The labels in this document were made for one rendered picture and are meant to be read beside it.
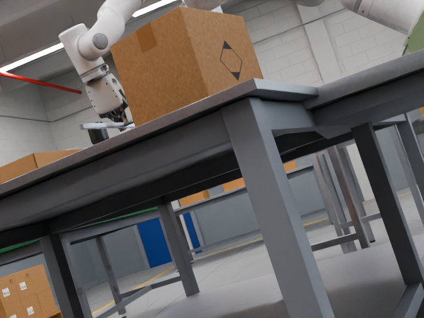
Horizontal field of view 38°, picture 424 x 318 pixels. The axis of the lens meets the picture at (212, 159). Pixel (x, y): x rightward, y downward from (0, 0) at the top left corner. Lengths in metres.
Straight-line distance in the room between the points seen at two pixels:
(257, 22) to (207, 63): 8.80
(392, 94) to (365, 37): 8.61
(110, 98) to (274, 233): 0.90
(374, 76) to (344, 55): 8.61
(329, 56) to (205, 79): 8.52
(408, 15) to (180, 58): 0.83
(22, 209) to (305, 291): 0.64
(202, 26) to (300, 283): 0.72
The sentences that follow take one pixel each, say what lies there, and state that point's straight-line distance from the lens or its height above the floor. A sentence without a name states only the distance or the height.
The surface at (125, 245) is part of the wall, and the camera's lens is 10.73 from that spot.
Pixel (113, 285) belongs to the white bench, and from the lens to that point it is 5.30.
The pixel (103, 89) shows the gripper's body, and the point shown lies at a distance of 1.84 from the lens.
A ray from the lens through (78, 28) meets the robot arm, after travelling 1.83.
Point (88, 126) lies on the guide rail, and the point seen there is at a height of 0.95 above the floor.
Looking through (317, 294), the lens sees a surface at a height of 0.45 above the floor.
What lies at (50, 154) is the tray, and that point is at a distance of 1.36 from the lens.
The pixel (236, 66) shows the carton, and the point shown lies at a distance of 1.59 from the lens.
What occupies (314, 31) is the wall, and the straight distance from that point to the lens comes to 10.01.
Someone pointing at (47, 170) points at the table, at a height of 0.82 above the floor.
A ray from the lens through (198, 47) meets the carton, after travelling 1.47.
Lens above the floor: 0.64
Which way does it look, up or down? 4 degrees up
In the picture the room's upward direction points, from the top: 18 degrees counter-clockwise
